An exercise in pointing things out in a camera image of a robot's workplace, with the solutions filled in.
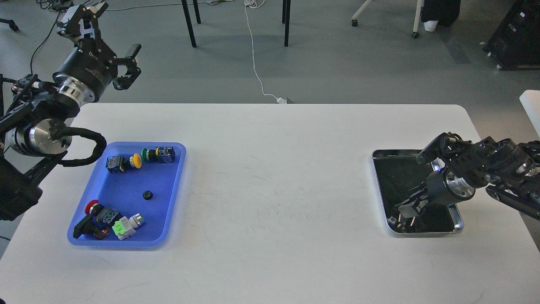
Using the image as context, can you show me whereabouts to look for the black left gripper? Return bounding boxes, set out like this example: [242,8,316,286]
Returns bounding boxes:
[53,1,142,103]

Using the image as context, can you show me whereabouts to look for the white cable on floor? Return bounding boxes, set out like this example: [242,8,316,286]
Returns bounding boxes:
[98,0,280,102]

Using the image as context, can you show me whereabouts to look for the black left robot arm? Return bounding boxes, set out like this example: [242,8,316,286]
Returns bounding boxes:
[0,1,141,221]

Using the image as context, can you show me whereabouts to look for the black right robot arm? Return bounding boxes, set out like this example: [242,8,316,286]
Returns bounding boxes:
[372,133,540,236]

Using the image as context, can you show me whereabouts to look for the black equipment case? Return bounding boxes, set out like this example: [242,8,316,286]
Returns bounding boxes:
[483,0,540,71]

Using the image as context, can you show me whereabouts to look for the yellow push button switch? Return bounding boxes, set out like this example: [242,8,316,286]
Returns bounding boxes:
[105,153,142,173]

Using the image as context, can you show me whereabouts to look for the silver metal tray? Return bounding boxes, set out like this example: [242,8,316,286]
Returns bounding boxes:
[372,149,464,237]

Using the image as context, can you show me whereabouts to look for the red push button switch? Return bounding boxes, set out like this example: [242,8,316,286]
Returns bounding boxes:
[84,199,123,227]

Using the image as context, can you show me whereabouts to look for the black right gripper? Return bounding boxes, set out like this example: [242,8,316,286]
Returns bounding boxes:
[388,167,476,233]

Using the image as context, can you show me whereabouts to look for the silver selector switch green block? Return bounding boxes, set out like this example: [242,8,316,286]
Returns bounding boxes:
[112,213,146,241]

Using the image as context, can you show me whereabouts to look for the green push button switch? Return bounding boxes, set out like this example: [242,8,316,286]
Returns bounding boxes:
[141,146,176,163]

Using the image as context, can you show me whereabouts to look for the blue plastic tray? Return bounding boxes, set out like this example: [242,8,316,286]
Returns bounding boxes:
[67,141,186,248]

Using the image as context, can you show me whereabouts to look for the black cable on floor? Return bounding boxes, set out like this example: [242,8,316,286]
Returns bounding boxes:
[30,0,93,76]

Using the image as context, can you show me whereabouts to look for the black switch with red base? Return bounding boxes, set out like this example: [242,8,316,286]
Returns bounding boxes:
[73,215,110,240]

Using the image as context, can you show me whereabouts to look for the black table legs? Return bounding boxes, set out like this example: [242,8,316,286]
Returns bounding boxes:
[181,0,291,48]

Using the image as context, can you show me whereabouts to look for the white chair base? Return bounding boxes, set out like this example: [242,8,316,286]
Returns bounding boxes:
[350,0,424,40]

